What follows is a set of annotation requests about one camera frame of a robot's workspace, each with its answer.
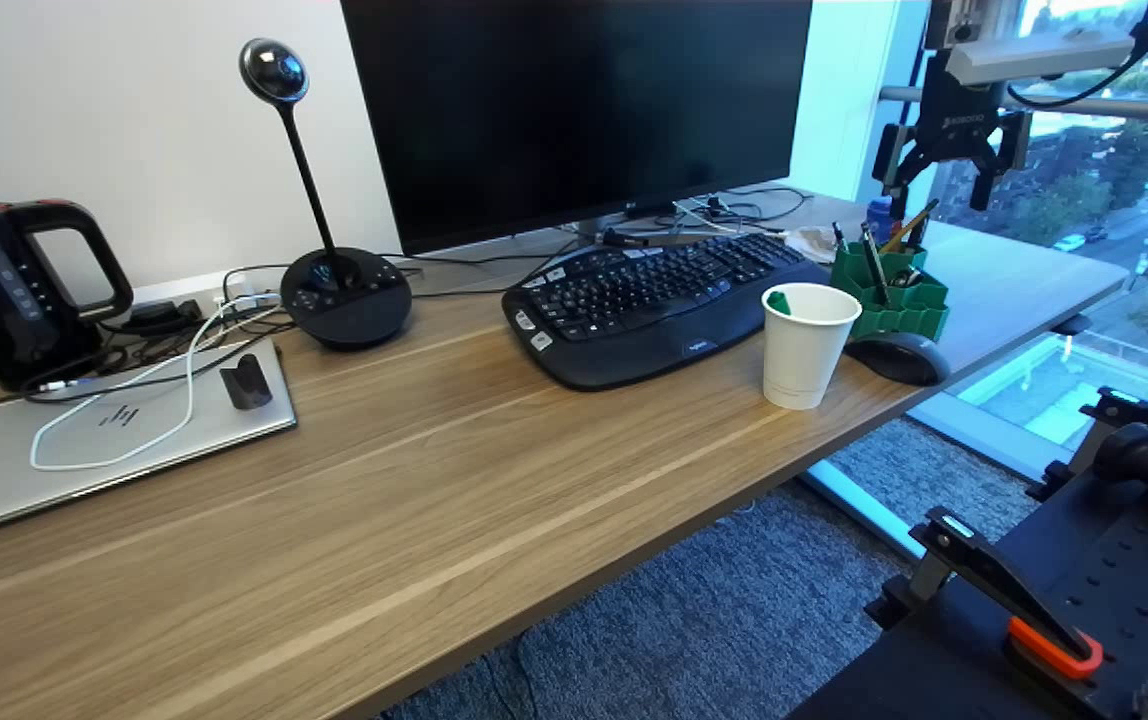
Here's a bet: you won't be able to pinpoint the yellow pencil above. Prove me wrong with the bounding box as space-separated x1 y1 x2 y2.
880 194 944 261
870 234 895 302

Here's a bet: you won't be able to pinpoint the silver wrist camera bar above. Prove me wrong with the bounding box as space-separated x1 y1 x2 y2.
944 30 1135 89

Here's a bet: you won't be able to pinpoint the grey window rail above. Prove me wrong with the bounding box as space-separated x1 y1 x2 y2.
875 83 1148 128

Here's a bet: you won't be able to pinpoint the black robot cable hose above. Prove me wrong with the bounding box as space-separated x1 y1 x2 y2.
1004 0 1148 111

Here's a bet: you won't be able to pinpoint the dark blue pencil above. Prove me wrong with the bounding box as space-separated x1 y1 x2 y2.
857 232 886 293

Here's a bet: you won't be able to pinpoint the black electric kettle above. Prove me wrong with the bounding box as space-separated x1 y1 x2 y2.
0 194 141 398

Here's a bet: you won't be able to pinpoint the black clamp orange handle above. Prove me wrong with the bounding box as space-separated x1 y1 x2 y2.
914 503 1112 687

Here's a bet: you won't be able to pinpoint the black desk cables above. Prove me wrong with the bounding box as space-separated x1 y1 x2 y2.
596 179 820 250

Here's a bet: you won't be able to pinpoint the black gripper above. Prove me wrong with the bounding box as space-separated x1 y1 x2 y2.
880 53 1035 214

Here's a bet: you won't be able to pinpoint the black perforated board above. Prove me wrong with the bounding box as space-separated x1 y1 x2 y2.
787 437 1148 720

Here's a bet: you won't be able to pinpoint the black power adapter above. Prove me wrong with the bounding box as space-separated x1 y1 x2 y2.
115 294 211 340

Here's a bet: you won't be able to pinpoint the black computer keyboard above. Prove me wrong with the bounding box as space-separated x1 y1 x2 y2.
500 232 835 394

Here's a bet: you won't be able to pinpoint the blue gum jar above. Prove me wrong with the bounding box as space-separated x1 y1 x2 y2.
860 194 914 250

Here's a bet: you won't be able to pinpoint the silver laptop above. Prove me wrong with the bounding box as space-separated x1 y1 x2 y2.
0 336 306 550

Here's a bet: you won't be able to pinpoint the black bench clamp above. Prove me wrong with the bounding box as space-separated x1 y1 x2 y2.
1024 385 1148 527

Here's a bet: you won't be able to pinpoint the green honeycomb pencil holder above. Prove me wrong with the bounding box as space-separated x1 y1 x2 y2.
825 234 957 348

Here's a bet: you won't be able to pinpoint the black cable bundle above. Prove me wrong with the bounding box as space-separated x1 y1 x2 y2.
28 312 298 408

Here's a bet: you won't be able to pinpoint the white charging cable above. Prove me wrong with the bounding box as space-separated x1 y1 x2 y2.
25 262 292 474

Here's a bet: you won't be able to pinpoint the white paper cup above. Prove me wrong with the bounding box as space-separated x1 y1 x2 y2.
758 278 870 415

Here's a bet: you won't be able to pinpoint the black computer monitor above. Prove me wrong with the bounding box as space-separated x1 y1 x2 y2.
338 0 815 261

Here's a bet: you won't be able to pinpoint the black computer mouse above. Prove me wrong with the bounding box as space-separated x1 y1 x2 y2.
844 327 957 392

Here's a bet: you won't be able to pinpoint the black webcam on stand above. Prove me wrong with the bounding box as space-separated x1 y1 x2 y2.
236 35 415 355

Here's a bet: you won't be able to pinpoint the small black adapter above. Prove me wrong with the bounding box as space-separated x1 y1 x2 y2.
215 348 278 415

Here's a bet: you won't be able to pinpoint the white paper tissue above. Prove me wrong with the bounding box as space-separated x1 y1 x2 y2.
784 224 844 268

